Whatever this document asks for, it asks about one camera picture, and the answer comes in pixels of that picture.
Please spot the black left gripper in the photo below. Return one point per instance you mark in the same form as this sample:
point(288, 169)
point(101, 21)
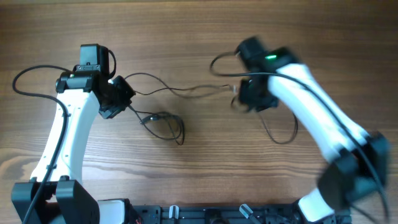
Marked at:
point(117, 101)

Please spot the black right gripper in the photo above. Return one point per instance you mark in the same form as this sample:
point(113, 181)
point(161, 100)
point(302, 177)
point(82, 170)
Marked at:
point(252, 98)

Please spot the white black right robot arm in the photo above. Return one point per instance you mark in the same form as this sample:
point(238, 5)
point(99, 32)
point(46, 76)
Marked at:
point(357, 161)

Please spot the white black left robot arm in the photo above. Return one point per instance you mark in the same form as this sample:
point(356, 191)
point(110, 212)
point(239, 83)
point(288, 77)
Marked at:
point(54, 192)

